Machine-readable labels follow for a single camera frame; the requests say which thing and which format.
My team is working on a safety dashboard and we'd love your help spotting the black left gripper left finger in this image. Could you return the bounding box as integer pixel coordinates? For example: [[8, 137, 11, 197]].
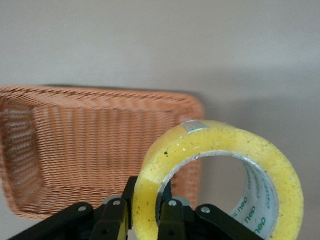
[[7, 176, 139, 240]]

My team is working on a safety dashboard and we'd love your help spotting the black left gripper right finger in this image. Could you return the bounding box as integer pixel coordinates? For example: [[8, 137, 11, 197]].
[[156, 181, 268, 240]]

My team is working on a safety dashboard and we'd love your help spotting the brown wicker basket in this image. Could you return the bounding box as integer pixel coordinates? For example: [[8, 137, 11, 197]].
[[0, 84, 206, 221]]

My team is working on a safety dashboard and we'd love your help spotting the yellow packing tape roll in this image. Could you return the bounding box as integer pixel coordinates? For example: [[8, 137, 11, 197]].
[[131, 119, 305, 240]]

